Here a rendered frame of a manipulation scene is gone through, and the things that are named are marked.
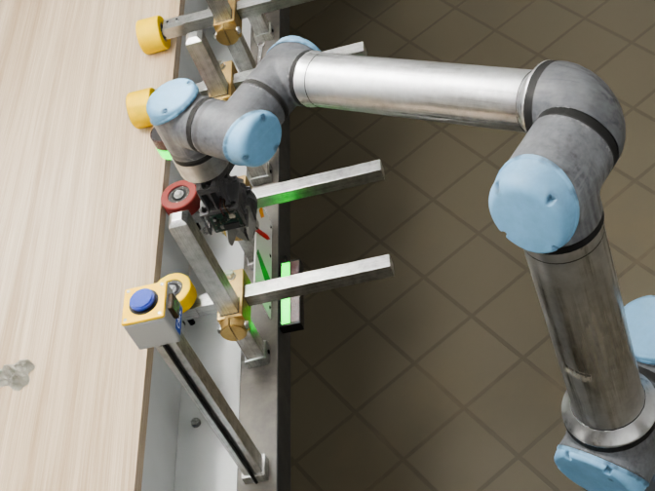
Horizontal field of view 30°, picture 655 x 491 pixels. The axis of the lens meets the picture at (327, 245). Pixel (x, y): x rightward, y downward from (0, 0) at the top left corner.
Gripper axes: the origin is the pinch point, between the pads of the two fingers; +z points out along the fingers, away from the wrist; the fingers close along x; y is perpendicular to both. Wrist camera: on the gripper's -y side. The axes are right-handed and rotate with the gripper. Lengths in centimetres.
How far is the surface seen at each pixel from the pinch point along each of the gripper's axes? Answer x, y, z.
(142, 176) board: -27.1, -31.4, 9.3
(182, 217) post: -6.7, 6.3, -13.4
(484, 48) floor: 41, -153, 99
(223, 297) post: -7.1, 7.5, 7.7
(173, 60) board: -22, -67, 9
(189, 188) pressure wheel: -16.0, -24.0, 8.7
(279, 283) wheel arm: 1.6, 1.6, 13.6
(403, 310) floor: 8, -55, 99
